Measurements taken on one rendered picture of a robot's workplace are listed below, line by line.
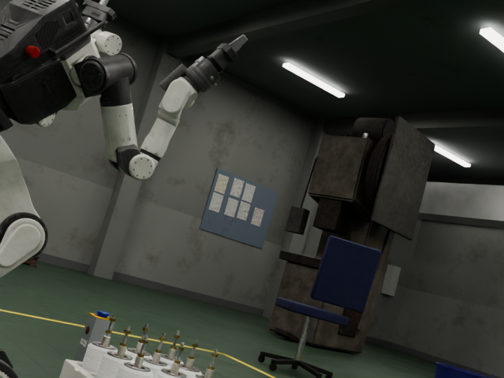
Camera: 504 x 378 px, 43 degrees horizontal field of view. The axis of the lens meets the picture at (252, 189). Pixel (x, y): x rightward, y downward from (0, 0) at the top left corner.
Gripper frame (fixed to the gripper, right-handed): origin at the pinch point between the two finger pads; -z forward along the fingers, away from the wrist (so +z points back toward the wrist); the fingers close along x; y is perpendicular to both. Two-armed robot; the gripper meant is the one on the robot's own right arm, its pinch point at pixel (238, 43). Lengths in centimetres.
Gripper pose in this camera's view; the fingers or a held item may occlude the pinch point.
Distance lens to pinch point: 201.2
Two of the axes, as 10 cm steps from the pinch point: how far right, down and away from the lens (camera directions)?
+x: -2.4, -2.0, 9.5
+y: 6.3, 7.1, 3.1
